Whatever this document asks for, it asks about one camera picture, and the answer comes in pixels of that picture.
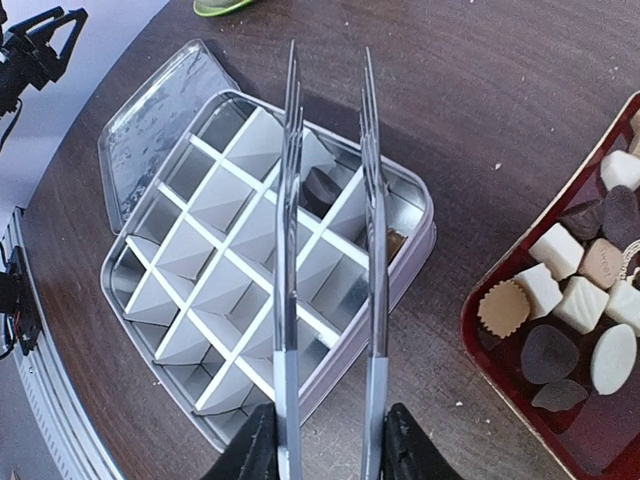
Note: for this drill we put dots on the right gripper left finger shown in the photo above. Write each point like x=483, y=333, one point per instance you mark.
x=252, y=453

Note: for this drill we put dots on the front aluminium rail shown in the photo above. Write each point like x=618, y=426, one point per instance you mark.
x=45, y=431

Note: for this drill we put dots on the red chocolate tray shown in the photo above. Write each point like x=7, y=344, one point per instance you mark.
x=553, y=326

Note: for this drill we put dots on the white handled tongs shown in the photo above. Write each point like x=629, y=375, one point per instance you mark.
x=286, y=372

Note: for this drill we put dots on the brown chocolate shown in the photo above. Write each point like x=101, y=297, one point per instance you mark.
x=395, y=240

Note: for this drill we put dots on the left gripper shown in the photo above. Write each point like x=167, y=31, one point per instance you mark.
x=54, y=34

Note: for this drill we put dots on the tin box with dividers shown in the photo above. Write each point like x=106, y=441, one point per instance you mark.
x=190, y=275

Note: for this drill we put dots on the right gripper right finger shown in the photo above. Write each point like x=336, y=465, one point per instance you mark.
x=409, y=454

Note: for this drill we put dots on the bunny tin lid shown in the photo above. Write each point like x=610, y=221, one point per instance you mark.
x=137, y=139

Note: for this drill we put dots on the green saucer plate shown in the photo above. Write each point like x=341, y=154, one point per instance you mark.
x=216, y=8

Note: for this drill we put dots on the dark chocolate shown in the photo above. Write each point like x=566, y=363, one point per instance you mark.
x=320, y=192

